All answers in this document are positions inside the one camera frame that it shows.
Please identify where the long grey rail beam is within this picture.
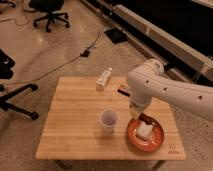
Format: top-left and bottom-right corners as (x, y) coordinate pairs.
(79, 0), (213, 113)

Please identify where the white sponge block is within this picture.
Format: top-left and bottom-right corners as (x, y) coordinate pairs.
(136, 121), (153, 140)

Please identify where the dark red pepper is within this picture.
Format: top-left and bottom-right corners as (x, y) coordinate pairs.
(139, 113), (154, 126)

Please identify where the black floor plate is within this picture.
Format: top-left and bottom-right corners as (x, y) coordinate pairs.
(105, 28), (127, 44)

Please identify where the black office chair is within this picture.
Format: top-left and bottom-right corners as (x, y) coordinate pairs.
(29, 0), (70, 33)

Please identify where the black chair base left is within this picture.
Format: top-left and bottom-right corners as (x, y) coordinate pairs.
(0, 49), (40, 121)

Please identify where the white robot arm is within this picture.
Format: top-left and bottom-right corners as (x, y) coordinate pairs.
(126, 59), (213, 122)

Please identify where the translucent plastic cup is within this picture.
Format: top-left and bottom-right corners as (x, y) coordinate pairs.
(99, 110), (118, 133)

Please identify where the small dark box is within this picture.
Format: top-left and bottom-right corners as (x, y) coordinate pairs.
(118, 85), (130, 97)

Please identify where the floor cable with plug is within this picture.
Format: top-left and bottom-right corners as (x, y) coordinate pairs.
(0, 29), (104, 85)

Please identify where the wooden table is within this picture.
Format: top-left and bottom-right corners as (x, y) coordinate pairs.
(36, 77), (186, 160)

